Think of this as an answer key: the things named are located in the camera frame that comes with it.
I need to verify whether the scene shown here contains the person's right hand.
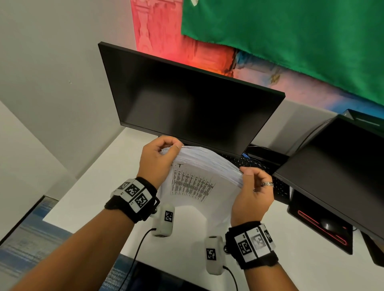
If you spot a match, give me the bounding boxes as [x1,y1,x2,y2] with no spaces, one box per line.
[230,166,275,227]

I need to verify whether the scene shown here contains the person's left hand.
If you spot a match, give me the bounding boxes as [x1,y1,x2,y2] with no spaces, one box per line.
[136,135,184,190]

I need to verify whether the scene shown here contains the stack of white printed papers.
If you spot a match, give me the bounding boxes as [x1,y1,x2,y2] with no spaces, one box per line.
[157,146,244,228]

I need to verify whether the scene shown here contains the person's left forearm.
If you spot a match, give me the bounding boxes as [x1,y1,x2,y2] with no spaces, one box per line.
[9,208,136,291]

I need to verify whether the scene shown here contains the person's right forearm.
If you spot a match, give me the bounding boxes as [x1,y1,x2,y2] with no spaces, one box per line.
[246,263,298,291]

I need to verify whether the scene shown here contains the person's dark trousers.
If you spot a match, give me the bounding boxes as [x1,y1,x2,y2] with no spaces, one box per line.
[115,261,210,291]

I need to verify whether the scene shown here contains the black keyboard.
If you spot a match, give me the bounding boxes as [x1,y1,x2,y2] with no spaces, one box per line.
[220,153,292,205]

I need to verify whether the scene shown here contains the black mouse pad red trim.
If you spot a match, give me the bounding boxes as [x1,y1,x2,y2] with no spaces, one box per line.
[287,190,354,255]

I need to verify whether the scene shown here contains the glossy black box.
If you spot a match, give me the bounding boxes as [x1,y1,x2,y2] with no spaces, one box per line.
[244,144,290,168]

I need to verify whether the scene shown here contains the white table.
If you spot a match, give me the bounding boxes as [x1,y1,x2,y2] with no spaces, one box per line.
[43,128,384,291]

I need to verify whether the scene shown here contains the black left wristband with markers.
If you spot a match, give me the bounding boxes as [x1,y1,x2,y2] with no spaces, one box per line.
[104,177,160,224]

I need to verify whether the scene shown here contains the black wristband with markers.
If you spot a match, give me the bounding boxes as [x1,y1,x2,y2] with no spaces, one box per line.
[225,221,279,270]
[104,177,160,224]

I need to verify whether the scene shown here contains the black right wristband with markers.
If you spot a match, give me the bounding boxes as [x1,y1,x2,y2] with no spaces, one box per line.
[225,221,279,270]

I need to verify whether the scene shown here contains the black computer monitor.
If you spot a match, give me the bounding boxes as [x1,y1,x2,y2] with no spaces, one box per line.
[272,115,384,240]
[98,42,286,158]

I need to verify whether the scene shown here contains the black computer mouse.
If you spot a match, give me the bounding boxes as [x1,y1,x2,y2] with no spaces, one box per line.
[319,218,338,231]

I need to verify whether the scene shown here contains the grey desk divider panel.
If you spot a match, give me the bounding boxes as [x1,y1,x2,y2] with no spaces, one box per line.
[250,99,340,158]

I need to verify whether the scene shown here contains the black flat device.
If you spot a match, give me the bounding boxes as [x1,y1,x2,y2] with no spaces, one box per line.
[361,231,384,267]

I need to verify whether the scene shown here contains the dark grey box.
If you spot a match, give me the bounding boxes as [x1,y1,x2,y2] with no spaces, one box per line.
[342,109,384,127]

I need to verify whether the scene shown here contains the green cloth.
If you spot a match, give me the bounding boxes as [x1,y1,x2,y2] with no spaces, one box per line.
[181,0,384,106]

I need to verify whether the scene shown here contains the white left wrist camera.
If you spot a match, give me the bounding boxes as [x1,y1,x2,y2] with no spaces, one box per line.
[151,203,176,238]

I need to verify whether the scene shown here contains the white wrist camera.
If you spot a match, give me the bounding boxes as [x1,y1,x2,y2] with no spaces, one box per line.
[151,203,176,238]
[205,236,226,276]

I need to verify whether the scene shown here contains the black left camera cable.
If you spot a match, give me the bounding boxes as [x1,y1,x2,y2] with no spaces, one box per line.
[118,228,157,291]

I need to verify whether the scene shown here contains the black camera cable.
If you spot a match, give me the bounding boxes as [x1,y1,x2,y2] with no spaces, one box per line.
[118,228,157,291]
[222,265,239,291]

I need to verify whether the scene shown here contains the black right camera cable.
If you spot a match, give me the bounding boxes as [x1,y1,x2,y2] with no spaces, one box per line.
[222,265,239,291]

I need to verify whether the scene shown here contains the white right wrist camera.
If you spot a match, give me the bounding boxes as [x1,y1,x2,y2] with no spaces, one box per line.
[205,236,226,276]

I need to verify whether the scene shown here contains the colourful wall painting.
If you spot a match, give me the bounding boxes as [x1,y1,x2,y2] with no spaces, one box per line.
[130,0,384,120]

